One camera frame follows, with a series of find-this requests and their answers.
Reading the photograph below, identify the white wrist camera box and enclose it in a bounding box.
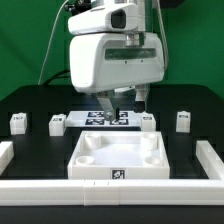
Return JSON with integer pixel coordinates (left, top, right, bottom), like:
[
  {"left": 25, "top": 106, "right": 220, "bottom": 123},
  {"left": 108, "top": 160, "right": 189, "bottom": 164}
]
[{"left": 68, "top": 3, "right": 138, "bottom": 35}]

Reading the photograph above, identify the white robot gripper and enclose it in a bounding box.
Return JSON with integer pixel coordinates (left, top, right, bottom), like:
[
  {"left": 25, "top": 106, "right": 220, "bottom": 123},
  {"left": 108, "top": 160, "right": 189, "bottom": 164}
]
[{"left": 70, "top": 33, "right": 164, "bottom": 121}]

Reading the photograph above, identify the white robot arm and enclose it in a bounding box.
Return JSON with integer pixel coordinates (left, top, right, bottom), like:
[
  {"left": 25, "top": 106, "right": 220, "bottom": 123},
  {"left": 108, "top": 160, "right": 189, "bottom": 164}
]
[{"left": 68, "top": 0, "right": 168, "bottom": 121}]

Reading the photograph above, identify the white square table top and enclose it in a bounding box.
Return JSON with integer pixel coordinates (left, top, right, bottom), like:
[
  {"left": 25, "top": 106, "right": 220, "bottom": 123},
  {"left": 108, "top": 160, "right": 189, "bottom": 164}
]
[{"left": 67, "top": 131, "right": 170, "bottom": 180}]

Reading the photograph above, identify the white fiducial marker sheet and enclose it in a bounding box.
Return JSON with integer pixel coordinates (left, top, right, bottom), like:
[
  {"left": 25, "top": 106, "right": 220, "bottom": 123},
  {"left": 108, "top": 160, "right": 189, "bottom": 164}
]
[{"left": 66, "top": 111, "right": 141, "bottom": 127}]

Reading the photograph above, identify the white U-shaped obstacle fence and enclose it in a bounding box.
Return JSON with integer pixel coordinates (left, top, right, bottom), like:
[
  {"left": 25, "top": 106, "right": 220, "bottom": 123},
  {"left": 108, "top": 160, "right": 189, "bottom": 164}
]
[{"left": 0, "top": 141, "right": 224, "bottom": 206}]

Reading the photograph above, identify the white cable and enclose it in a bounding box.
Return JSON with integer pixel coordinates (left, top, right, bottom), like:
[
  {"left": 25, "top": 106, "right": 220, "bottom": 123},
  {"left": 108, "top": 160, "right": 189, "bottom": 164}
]
[{"left": 37, "top": 0, "right": 70, "bottom": 86}]

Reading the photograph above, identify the black cable bundle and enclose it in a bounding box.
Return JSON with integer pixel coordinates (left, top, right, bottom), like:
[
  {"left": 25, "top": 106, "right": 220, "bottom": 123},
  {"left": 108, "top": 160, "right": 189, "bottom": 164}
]
[{"left": 43, "top": 69, "right": 72, "bottom": 86}]

